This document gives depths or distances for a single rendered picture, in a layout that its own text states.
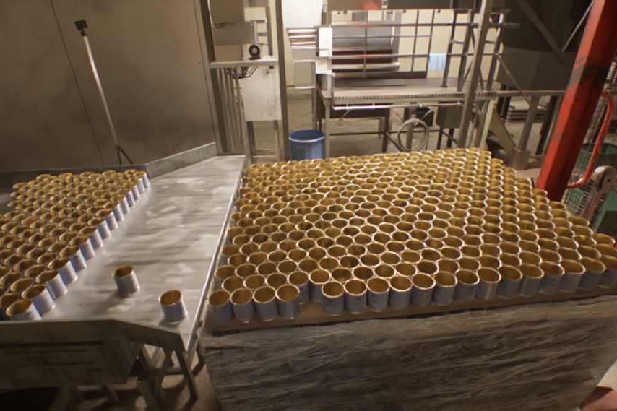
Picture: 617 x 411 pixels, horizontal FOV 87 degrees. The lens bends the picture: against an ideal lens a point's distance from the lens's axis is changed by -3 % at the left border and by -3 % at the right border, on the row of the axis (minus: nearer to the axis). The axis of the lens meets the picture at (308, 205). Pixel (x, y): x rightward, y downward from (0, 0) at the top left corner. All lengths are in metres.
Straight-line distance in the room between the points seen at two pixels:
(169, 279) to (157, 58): 2.62
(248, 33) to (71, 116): 1.98
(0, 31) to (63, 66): 0.57
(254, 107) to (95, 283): 2.78
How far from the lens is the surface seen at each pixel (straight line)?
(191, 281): 1.30
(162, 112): 3.72
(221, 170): 2.14
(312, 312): 1.09
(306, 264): 1.17
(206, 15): 3.48
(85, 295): 1.42
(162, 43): 3.59
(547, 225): 1.56
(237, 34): 3.28
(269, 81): 3.76
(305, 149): 4.04
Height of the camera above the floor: 1.90
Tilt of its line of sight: 30 degrees down
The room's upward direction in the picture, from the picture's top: 2 degrees counter-clockwise
